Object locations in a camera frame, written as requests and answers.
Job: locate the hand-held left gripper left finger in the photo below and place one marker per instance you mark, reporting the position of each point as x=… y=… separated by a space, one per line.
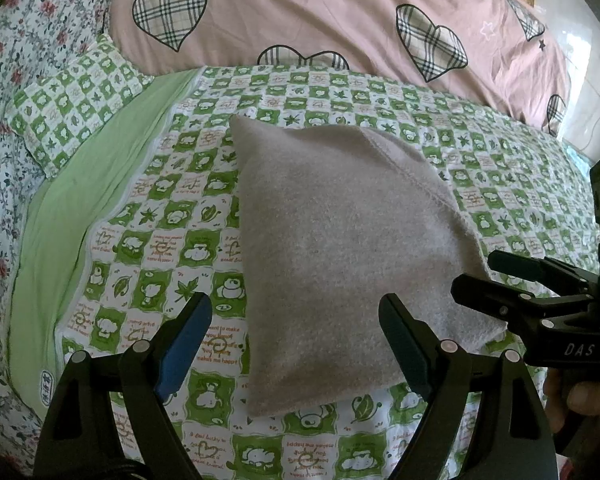
x=185 y=345

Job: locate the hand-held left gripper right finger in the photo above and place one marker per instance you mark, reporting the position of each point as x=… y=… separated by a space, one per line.
x=405 y=350

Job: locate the person's right hand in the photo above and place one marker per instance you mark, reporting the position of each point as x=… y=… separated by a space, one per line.
x=590 y=395

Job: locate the floral bedsheet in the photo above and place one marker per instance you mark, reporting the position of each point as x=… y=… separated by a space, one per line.
x=10 y=125

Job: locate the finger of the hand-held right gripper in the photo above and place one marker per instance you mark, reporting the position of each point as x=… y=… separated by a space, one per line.
x=495 y=300
x=530 y=270

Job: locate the beige knit sweater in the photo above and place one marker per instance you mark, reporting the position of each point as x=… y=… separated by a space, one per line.
x=340 y=240

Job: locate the green checkered printed blanket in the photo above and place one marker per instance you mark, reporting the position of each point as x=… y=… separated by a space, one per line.
x=330 y=95

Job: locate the green checkered pillow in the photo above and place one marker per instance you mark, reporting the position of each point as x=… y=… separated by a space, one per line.
x=75 y=100

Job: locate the pink duvet with plaid hearts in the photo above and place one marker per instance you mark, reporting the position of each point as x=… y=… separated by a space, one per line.
x=305 y=10

